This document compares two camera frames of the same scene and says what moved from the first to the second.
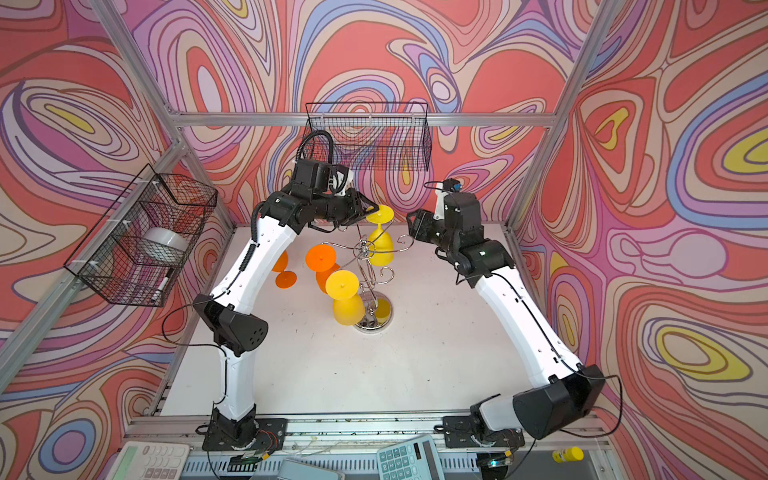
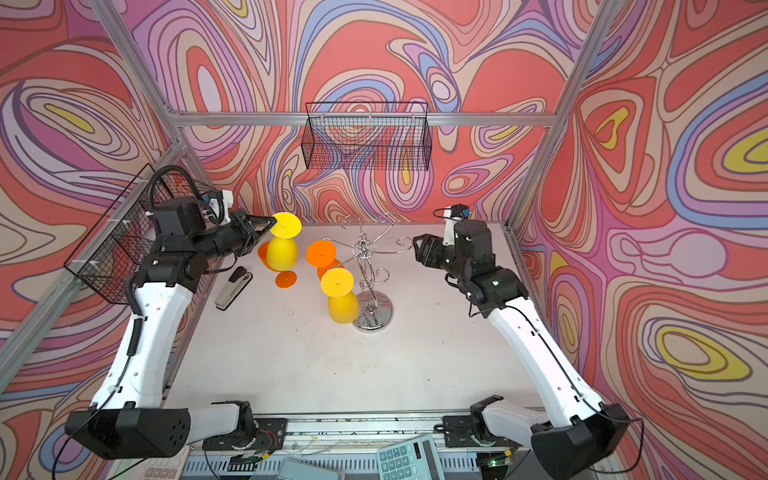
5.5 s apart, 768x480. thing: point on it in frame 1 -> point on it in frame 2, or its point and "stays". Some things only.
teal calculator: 415,459 stays
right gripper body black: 432,230 -> 438,256
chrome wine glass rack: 378,307 stays
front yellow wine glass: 348,305 stays
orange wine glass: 284,279 stays
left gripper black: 357,211 -> 242,224
